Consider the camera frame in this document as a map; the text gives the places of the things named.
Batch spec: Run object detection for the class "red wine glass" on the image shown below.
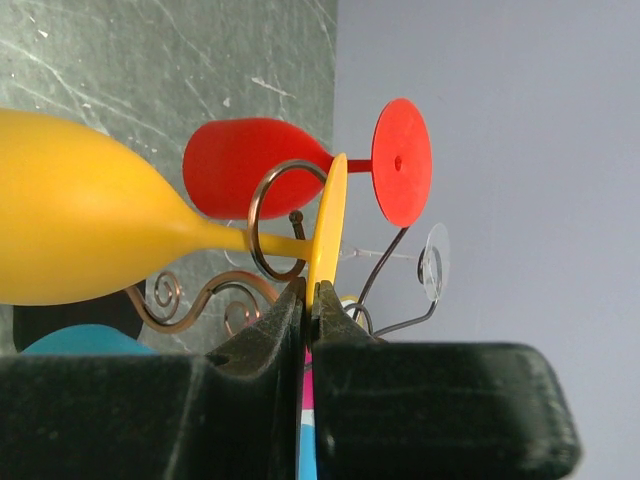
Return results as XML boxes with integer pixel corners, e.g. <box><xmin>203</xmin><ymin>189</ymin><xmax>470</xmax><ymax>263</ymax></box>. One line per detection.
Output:
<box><xmin>182</xmin><ymin>98</ymin><xmax>434</xmax><ymax>227</ymax></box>

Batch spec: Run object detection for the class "clear wine glass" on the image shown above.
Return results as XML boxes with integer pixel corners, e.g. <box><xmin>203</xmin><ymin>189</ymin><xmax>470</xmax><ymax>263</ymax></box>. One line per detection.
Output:
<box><xmin>222</xmin><ymin>217</ymin><xmax>451</xmax><ymax>304</ymax></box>

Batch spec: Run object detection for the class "blue wine glass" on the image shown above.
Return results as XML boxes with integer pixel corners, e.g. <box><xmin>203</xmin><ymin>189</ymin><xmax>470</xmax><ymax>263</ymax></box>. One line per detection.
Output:
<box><xmin>23</xmin><ymin>324</ymin><xmax>156</xmax><ymax>355</ymax></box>

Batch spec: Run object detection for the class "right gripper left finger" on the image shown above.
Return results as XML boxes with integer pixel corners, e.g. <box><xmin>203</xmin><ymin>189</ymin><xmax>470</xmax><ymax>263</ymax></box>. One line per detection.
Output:
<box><xmin>1</xmin><ymin>279</ymin><xmax>306</xmax><ymax>479</ymax></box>

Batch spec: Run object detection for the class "metal wine glass rack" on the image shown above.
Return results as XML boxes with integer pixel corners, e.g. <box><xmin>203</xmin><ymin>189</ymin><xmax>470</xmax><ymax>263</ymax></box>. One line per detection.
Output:
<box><xmin>12</xmin><ymin>158</ymin><xmax>441</xmax><ymax>351</ymax></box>

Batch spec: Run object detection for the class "orange wine glass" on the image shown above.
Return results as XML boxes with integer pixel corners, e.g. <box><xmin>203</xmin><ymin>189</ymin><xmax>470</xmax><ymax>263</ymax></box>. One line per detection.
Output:
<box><xmin>1</xmin><ymin>109</ymin><xmax>348</xmax><ymax>306</ymax></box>

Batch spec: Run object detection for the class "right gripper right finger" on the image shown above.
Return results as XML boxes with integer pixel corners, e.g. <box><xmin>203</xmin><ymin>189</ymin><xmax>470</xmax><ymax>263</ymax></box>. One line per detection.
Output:
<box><xmin>311</xmin><ymin>281</ymin><xmax>582</xmax><ymax>479</ymax></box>

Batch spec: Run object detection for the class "pink wine glass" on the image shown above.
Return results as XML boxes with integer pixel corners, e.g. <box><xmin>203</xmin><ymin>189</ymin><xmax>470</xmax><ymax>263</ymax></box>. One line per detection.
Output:
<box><xmin>302</xmin><ymin>350</ymin><xmax>314</xmax><ymax>411</ymax></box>

